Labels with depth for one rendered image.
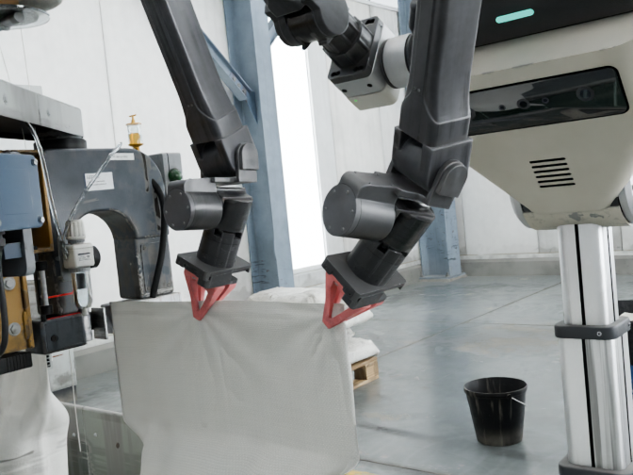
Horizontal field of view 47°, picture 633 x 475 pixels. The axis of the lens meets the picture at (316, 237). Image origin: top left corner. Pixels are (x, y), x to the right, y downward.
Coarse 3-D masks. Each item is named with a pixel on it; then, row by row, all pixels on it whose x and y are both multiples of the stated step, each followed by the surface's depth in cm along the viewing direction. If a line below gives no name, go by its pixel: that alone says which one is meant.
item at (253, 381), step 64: (128, 320) 120; (192, 320) 111; (256, 320) 102; (320, 320) 93; (128, 384) 122; (192, 384) 112; (256, 384) 104; (320, 384) 94; (192, 448) 111; (256, 448) 105; (320, 448) 96
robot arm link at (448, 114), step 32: (448, 0) 69; (480, 0) 71; (416, 32) 73; (448, 32) 71; (416, 64) 74; (448, 64) 73; (416, 96) 76; (448, 96) 75; (416, 128) 77; (448, 128) 76; (416, 160) 79
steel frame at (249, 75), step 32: (224, 0) 709; (256, 0) 694; (256, 32) 692; (224, 64) 682; (256, 64) 690; (256, 96) 709; (256, 128) 713; (256, 192) 722; (256, 224) 726; (448, 224) 947; (256, 256) 728; (288, 256) 714; (448, 256) 944; (256, 288) 726
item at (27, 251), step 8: (8, 152) 93; (16, 152) 94; (8, 232) 96; (16, 232) 94; (24, 232) 94; (8, 240) 96; (16, 240) 95; (24, 240) 94; (32, 240) 94; (8, 248) 93; (16, 248) 93; (24, 248) 94; (32, 248) 94; (8, 256) 93; (16, 256) 93; (24, 256) 94; (32, 256) 94; (8, 264) 96; (16, 264) 95; (24, 264) 94; (32, 264) 94; (8, 272) 97; (16, 272) 95; (24, 272) 94; (32, 272) 95
